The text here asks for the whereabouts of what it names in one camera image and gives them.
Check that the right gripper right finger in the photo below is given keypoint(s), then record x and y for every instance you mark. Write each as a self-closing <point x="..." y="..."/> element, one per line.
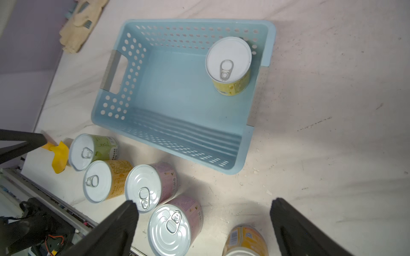
<point x="297" y="236"/>

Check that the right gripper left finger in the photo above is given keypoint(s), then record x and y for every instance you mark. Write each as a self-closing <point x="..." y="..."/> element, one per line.
<point x="112" y="237"/>

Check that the pink label can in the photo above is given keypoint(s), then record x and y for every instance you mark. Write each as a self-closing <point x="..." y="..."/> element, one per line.
<point x="174" y="226"/>
<point x="150" y="185"/>

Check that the orange label can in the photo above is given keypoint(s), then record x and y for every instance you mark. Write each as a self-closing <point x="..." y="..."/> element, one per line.
<point x="104" y="180"/>

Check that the light blue plastic basket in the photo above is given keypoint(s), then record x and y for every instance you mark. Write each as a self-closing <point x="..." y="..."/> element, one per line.
<point x="156" y="89"/>

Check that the yellow label can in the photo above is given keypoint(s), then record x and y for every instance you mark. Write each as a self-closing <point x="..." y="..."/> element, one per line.
<point x="228" y="64"/>

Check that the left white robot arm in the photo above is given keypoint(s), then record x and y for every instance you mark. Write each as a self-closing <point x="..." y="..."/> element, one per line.
<point x="27" y="142"/>

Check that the upside-down orange can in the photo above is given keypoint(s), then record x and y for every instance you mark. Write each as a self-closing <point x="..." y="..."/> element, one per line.
<point x="244" y="240"/>

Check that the green label can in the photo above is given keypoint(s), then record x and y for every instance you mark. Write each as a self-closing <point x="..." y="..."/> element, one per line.
<point x="87" y="148"/>

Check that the yellow plastic scoop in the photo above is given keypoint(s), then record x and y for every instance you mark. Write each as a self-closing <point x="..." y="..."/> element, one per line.
<point x="61" y="156"/>

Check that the beige work glove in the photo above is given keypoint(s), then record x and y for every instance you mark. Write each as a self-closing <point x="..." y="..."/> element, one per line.
<point x="80" y="25"/>

